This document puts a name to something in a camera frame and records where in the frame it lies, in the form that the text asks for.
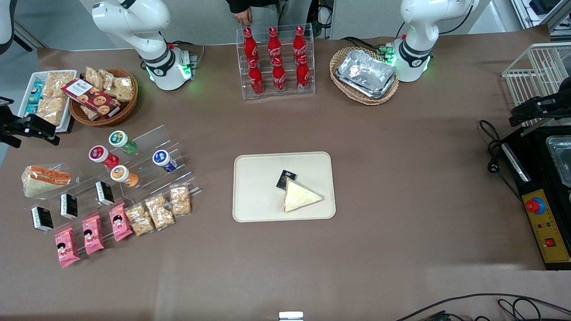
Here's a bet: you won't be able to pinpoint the black sealing machine yellow panel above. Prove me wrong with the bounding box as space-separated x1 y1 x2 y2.
500 125 571 271

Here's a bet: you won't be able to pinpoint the black power cable with plug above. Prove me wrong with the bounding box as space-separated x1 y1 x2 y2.
479 119 522 201

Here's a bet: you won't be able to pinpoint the wrapped sandwich with orange filling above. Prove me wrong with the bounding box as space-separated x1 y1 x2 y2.
21 165 72 198

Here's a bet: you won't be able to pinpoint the grey metal handle bar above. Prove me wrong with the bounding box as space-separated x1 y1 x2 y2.
502 143 531 182

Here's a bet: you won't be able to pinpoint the wicker basket with foil trays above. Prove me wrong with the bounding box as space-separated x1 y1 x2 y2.
330 46 400 106

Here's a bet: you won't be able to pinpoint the red cola bottle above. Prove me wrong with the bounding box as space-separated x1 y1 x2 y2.
296 55 310 92
293 25 307 59
268 27 282 61
272 57 287 94
243 28 259 64
248 59 265 96

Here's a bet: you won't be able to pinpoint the small black white box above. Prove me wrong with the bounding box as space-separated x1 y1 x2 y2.
95 181 115 206
60 193 79 220
31 206 54 232

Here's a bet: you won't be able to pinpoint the red cookie box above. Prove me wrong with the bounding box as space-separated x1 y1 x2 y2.
61 79 122 119

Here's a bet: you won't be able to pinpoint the bystander in dark clothes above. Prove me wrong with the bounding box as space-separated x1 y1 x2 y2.
225 0 322 28

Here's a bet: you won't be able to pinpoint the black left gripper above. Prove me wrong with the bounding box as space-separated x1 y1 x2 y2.
510 88 571 128

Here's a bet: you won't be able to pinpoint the orange gum bottle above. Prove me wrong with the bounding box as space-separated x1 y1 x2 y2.
110 165 139 188

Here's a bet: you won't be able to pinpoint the black cable at left arm base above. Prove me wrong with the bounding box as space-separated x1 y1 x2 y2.
341 36 394 57

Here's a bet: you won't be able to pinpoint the green gum bottle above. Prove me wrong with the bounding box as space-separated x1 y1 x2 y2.
108 130 138 156

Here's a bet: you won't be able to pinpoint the aluminium frame shelf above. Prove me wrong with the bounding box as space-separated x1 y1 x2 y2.
511 0 571 43

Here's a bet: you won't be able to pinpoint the wrapped triangular white sandwich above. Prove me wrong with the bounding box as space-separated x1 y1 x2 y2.
282 177 324 213

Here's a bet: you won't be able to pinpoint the steel food container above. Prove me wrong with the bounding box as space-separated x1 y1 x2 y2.
546 135 571 188

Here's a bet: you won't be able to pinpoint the pink snack packet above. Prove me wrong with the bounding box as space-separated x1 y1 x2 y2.
109 203 133 242
82 214 105 255
54 227 81 268

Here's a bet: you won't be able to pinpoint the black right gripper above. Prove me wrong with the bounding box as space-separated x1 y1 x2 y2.
0 105 61 148

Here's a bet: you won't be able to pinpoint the clear bag of granola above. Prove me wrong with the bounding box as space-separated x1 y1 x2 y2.
45 71 75 99
37 97 67 126

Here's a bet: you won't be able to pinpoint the blue gum bottle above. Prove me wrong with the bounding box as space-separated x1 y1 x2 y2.
152 149 178 173

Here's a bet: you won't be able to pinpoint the looped black cable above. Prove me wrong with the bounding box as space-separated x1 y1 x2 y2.
497 298 544 321

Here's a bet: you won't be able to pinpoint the black cable at arm base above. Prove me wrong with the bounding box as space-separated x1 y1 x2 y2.
167 41 206 68
341 36 394 57

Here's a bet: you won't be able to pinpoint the long black cable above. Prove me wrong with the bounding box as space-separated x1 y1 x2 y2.
395 293 571 321

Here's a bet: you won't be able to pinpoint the white wire rack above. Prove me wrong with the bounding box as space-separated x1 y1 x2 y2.
502 42 571 130

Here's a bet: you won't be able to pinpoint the clear acrylic stepped stand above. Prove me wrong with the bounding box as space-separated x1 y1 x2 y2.
25 125 202 232

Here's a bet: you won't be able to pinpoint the black cable at right arm base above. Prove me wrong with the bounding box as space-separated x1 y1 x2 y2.
167 41 206 68

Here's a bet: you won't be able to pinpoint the white rectangular snack tray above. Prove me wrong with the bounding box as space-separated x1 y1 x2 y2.
18 70 77 133

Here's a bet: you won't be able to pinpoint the clear bag of nut brittle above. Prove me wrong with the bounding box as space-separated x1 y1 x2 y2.
125 203 155 237
144 194 175 230
170 184 192 217

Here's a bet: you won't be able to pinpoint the clear acrylic bottle rack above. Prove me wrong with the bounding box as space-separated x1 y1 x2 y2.
236 25 316 100

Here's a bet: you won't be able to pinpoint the beige serving tray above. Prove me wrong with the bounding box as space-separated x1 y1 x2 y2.
232 152 336 223

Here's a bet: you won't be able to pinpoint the red gum bottle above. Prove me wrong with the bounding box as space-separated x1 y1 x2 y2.
88 145 120 169

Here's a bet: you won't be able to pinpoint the wicker basket with snacks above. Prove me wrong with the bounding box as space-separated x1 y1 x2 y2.
69 68 139 128

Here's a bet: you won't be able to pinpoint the stacked aluminium foil trays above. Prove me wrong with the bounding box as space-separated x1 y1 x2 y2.
335 49 397 99

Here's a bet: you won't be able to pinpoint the small black gold box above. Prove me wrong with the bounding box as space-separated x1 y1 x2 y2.
276 169 298 191

